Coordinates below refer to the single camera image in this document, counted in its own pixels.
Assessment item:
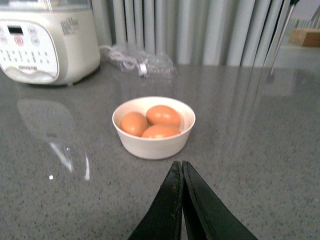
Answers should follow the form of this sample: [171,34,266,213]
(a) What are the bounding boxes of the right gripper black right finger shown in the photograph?
[182,161,257,240]

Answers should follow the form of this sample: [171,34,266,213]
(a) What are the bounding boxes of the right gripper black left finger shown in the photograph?
[129,161,184,240]

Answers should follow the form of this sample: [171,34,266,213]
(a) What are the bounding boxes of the front brown egg in bowl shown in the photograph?
[141,124,181,139]

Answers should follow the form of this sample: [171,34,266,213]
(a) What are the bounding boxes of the brown egg in bowl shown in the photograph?
[141,124,181,139]
[119,111,148,137]
[145,105,181,127]

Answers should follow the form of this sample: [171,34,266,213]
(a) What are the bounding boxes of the left brown egg in bowl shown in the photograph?
[119,111,148,137]

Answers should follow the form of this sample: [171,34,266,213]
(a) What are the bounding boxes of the back brown egg in bowl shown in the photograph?
[145,105,181,127]

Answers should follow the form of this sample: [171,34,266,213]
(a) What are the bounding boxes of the cardboard box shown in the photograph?
[289,28,320,48]

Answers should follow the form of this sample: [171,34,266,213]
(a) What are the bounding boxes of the white bowl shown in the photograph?
[112,96,196,160]

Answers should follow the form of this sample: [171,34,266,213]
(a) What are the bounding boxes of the metal tripod leg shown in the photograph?
[270,0,299,76]

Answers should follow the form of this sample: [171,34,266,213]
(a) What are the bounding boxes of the clear plastic bag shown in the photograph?
[104,44,177,79]

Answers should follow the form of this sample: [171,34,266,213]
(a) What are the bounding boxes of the white Joyoung blender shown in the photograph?
[0,0,101,85]

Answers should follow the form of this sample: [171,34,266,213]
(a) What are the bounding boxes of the white power cable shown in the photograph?
[98,44,148,77]

